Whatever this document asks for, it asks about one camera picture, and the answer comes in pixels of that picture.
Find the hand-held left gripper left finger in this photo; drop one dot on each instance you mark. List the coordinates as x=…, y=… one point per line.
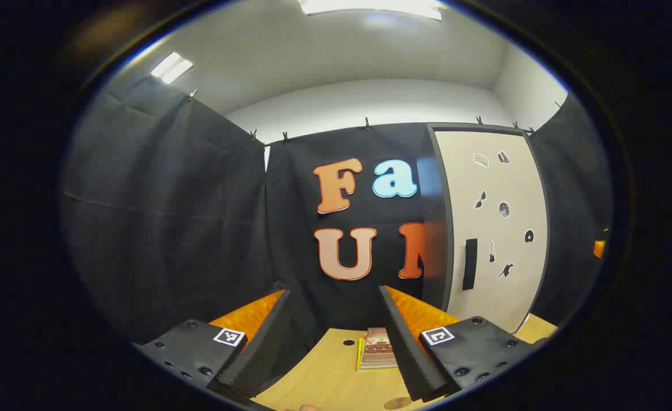
x=264, y=348

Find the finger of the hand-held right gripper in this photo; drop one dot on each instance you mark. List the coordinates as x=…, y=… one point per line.
x=599, y=248

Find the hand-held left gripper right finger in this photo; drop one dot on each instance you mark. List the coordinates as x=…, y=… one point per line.
x=407, y=354

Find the round brown coaster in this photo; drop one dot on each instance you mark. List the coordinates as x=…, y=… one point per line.
x=397, y=403

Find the beige cabinet door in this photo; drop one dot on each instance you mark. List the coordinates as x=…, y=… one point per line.
x=507, y=240

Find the grey cabinet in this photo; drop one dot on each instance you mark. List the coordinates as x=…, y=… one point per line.
x=438, y=257

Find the brown picture cover book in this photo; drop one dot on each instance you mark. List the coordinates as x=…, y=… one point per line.
x=378, y=345

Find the yellow edged book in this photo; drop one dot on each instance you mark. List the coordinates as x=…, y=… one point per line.
x=361, y=357

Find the black backdrop cloth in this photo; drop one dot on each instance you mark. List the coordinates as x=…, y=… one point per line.
x=170, y=228

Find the ceiling light panel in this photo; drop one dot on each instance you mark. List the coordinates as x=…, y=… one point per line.
x=370, y=7
x=171, y=67

